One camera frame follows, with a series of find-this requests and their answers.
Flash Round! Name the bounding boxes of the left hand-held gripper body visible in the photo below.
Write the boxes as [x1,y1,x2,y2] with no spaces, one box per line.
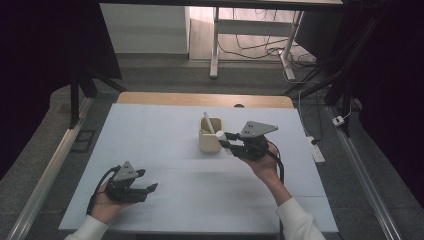
[104,161,148,204]

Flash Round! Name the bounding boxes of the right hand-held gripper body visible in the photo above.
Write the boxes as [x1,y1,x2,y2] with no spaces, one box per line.
[229,120,279,161]

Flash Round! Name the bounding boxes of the beige square pen holder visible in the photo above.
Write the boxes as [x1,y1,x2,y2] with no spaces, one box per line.
[198,116,225,154]

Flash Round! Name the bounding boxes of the thin white pen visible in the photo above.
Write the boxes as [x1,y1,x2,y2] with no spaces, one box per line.
[203,111,216,135]

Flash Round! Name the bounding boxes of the person's left hand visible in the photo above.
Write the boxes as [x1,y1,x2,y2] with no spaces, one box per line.
[89,185,130,225]

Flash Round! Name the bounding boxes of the person's right hand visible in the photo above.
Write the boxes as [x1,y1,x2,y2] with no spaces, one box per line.
[242,146,285,188]

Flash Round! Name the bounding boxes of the light blue table mat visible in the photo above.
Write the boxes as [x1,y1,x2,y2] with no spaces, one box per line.
[58,103,339,234]

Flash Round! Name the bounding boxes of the white power strip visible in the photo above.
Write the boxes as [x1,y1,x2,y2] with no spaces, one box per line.
[305,135,326,164]

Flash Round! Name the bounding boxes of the black metal stand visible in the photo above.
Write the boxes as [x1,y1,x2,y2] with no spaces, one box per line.
[68,66,128,129]
[283,0,384,138]

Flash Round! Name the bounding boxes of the dark flat panel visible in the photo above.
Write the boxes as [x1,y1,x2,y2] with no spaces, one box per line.
[294,9,344,63]

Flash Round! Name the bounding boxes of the white cabinet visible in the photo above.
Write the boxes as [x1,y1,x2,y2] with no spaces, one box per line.
[99,3,191,55]

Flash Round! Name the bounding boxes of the black curtain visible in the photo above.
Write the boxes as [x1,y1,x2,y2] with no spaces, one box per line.
[0,0,123,181]
[343,0,424,208]

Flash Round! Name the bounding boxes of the left hand-held gripper black cable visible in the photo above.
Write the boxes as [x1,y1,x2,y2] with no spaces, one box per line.
[86,165,121,216]

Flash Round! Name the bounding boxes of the hand-held gripper black cable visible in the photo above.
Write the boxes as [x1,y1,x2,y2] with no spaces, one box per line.
[264,141,286,240]
[86,165,121,216]

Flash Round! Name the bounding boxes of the right hand-held gripper black cable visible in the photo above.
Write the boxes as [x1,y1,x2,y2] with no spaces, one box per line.
[264,141,286,240]

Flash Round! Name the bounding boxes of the black plug with cable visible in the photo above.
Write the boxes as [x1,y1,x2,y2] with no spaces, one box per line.
[298,89,324,146]

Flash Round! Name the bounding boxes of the black rectangular floor frame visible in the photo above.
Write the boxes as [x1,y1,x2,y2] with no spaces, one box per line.
[70,129,97,154]

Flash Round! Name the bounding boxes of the aluminium rail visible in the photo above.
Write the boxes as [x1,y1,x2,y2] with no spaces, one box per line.
[6,96,94,240]
[324,104,403,240]

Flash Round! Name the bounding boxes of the black floor cables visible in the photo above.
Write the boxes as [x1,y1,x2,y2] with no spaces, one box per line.
[218,8,318,68]

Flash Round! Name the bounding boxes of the white desk frame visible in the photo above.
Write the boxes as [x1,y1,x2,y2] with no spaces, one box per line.
[209,6,304,81]

